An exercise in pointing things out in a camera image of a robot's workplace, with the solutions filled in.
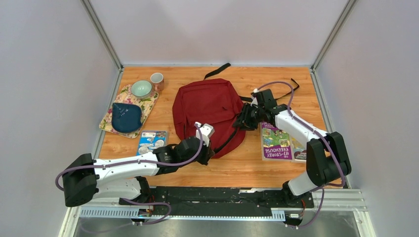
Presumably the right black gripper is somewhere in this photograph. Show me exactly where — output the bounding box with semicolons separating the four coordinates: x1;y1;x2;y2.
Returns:
232;102;265;131

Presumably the red backpack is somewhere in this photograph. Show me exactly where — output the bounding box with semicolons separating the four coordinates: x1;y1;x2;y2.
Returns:
172;63;252;158

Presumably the blue illustrated booklet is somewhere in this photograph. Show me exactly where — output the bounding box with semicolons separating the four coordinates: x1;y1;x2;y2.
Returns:
136;130;168;156

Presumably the purple treehouse book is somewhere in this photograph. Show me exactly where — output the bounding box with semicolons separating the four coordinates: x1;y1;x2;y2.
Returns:
259;122;292;161

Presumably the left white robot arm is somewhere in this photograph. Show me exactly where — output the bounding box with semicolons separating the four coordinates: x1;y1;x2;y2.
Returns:
59;136;215;207

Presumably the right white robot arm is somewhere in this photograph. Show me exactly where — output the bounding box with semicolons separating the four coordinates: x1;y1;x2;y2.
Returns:
233;89;352;207

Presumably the yellow picture book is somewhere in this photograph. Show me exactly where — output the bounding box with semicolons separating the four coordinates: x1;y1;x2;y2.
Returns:
291;137;307;163

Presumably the dark blue leaf plate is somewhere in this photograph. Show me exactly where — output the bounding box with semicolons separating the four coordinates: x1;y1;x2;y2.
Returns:
111;103;143;133

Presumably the pink ceramic mug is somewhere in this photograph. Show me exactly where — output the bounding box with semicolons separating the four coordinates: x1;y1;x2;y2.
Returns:
150;73;165;93

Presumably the light green ceramic bowl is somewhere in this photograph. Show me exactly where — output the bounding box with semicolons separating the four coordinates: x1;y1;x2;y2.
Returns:
130;80;153;99

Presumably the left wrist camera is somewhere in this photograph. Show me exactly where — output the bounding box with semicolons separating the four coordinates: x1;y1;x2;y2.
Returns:
195;122;215;147

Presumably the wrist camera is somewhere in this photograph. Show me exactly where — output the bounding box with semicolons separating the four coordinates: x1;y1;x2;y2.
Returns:
250;88;261;107
195;122;215;147

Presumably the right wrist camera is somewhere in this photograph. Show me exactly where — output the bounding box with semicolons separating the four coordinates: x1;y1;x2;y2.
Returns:
250;88;261;107

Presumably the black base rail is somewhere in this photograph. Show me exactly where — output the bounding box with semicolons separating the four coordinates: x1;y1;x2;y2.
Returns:
132;186;314;218

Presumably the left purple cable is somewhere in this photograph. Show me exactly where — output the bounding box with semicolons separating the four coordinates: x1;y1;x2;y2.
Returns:
54;122;204;235

